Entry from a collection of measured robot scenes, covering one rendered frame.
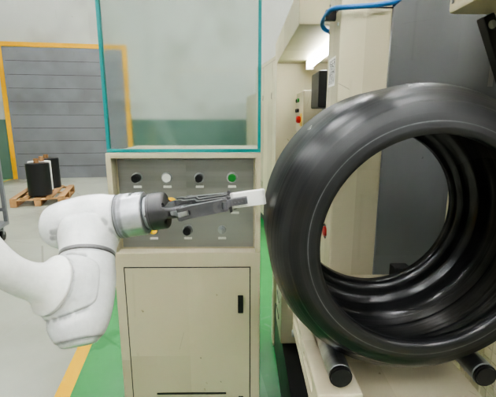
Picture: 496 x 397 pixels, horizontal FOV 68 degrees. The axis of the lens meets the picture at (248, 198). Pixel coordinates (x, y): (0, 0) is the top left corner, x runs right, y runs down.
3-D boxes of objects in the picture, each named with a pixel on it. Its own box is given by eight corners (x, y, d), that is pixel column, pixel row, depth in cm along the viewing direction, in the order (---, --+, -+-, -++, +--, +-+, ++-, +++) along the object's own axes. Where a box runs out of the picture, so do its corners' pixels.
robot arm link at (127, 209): (123, 190, 78) (150, 186, 78) (132, 231, 80) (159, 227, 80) (108, 199, 69) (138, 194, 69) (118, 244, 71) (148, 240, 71)
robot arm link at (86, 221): (131, 205, 82) (128, 261, 76) (62, 215, 82) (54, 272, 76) (111, 180, 73) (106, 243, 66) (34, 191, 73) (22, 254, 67)
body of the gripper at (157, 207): (138, 198, 70) (187, 191, 70) (149, 190, 78) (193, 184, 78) (146, 236, 71) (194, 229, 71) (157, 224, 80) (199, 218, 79)
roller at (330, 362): (301, 301, 105) (301, 286, 104) (316, 301, 105) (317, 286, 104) (328, 388, 71) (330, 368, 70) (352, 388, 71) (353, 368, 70)
